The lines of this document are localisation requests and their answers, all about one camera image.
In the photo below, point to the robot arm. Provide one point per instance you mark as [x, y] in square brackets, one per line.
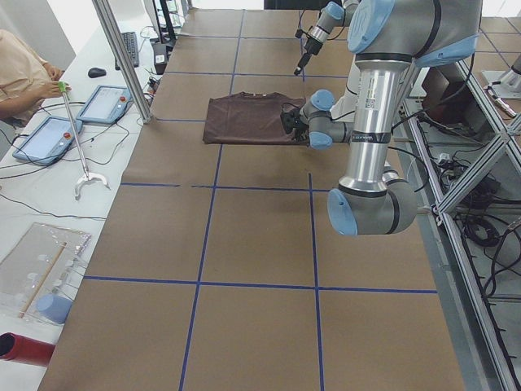
[331, 16]
[388, 39]

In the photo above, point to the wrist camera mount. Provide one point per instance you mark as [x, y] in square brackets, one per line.
[290, 117]
[300, 33]

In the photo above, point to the seated person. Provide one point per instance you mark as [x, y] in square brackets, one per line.
[26, 80]

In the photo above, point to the near blue teach pendant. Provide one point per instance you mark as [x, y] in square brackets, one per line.
[47, 143]

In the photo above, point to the blue teach pendant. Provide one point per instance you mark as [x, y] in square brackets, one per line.
[47, 143]
[106, 105]

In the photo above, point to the black computer mouse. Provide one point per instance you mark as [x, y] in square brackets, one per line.
[96, 72]

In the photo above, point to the black label box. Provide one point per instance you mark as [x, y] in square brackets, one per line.
[160, 57]

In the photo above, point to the aluminium frame rack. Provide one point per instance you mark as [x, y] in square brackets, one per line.
[470, 184]

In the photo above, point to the dark brown t-shirt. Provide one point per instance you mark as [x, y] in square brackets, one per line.
[247, 118]

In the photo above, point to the metal reacher grabber tool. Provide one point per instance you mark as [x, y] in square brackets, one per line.
[87, 176]

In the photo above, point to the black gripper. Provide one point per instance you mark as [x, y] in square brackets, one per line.
[313, 47]
[300, 131]

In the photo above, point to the far blue teach pendant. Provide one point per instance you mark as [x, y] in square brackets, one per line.
[106, 105]

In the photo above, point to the black keyboard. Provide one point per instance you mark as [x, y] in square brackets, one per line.
[131, 45]

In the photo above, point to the aluminium frame post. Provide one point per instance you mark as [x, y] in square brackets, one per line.
[115, 41]

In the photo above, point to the light blue cup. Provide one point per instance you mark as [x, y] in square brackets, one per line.
[55, 308]

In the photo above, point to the red cylinder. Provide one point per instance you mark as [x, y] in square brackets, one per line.
[22, 349]

